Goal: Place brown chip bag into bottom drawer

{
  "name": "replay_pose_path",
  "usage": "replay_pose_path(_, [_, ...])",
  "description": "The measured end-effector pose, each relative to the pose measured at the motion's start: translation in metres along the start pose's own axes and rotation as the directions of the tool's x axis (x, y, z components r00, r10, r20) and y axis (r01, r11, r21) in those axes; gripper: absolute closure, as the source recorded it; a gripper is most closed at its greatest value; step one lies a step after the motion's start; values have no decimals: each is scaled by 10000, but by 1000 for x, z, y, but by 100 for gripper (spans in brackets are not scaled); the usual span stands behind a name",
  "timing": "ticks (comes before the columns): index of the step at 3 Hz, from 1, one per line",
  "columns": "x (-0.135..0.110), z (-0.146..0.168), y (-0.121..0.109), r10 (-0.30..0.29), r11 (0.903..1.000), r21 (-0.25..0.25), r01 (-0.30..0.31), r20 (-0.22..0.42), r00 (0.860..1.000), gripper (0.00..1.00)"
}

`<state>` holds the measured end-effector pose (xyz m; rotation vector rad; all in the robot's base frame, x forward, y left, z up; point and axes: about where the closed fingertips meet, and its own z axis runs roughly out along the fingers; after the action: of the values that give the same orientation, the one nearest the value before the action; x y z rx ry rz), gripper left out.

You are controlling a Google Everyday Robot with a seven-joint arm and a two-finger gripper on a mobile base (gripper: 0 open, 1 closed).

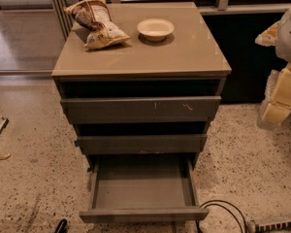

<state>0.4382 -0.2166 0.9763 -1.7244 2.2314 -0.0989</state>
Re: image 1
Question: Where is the black object bottom edge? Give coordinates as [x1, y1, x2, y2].
[54, 219, 68, 233]

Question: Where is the grey bottom drawer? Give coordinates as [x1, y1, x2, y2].
[80, 155, 209, 223]

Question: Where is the grey drawer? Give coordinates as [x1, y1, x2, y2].
[77, 134, 207, 155]
[80, 155, 209, 223]
[60, 96, 221, 124]

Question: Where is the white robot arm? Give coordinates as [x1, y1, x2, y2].
[255, 7, 291, 125]

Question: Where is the grey power strip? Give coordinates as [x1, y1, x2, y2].
[246, 216, 291, 233]

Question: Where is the brown chip bag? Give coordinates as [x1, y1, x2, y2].
[64, 0, 129, 50]

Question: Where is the grey middle drawer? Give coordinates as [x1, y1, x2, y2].
[77, 134, 207, 155]

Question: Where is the metal window frame post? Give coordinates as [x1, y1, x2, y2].
[51, 0, 73, 39]

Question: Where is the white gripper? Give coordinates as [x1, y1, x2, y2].
[255, 21, 291, 124]

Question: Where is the black cable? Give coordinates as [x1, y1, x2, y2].
[195, 199, 248, 233]

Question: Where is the grey drawer cabinet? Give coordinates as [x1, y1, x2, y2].
[52, 3, 231, 165]

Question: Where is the grey top drawer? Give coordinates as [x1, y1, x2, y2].
[60, 96, 221, 124]

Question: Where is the white paper bowl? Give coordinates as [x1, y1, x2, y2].
[137, 18, 175, 42]

